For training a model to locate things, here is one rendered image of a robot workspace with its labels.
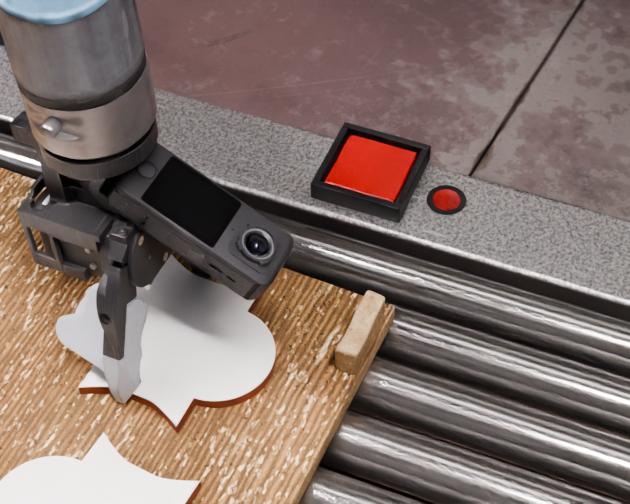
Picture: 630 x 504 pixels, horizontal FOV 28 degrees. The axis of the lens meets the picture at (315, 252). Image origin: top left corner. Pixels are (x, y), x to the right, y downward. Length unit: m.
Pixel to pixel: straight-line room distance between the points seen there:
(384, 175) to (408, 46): 1.54
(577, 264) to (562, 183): 1.32
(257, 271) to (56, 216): 0.13
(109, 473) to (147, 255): 0.15
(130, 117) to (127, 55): 0.04
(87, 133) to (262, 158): 0.35
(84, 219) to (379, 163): 0.31
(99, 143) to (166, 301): 0.22
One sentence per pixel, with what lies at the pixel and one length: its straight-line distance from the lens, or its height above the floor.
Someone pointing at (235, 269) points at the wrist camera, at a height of 1.08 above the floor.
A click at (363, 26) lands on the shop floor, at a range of 2.58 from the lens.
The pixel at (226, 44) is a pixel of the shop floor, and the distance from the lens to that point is 2.55.
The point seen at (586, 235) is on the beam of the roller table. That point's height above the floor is 0.91.
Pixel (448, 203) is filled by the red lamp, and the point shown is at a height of 0.92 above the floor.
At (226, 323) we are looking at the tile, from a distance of 0.90.
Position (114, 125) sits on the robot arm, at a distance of 0.72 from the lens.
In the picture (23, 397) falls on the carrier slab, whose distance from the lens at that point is 0.90.
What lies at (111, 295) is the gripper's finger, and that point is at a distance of 0.79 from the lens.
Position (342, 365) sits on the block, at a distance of 0.87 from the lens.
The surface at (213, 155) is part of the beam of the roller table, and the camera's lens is 1.05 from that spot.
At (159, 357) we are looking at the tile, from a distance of 0.89.
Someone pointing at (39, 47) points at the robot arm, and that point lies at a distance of 0.68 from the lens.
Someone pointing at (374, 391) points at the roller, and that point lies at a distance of 0.90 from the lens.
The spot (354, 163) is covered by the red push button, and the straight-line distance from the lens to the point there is 1.02.
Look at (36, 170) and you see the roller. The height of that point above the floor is 0.91.
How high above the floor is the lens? 1.67
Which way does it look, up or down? 50 degrees down
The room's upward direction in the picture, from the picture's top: 1 degrees counter-clockwise
